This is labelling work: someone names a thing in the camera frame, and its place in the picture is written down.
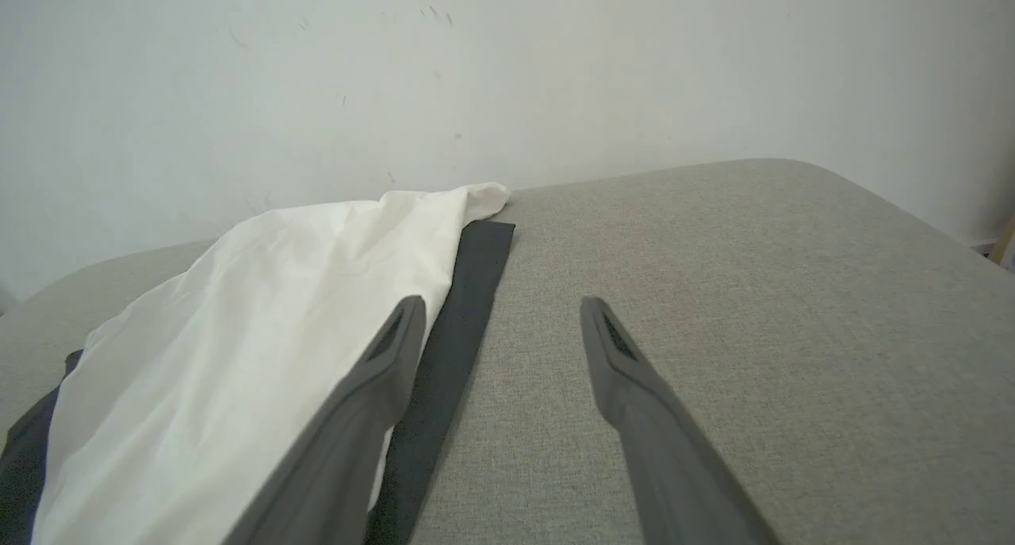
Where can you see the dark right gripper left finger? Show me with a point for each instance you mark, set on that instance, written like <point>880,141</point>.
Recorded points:
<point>341,466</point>

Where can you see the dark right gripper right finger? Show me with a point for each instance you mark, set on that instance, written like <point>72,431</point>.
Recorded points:
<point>674,481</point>

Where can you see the tan wooden object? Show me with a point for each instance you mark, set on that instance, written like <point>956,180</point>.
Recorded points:
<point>1003,247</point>

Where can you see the black and white t-shirt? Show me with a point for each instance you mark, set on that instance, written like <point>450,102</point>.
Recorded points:
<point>238,331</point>

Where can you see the grey fabric sofa cushion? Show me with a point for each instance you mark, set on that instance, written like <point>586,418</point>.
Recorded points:
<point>793,331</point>

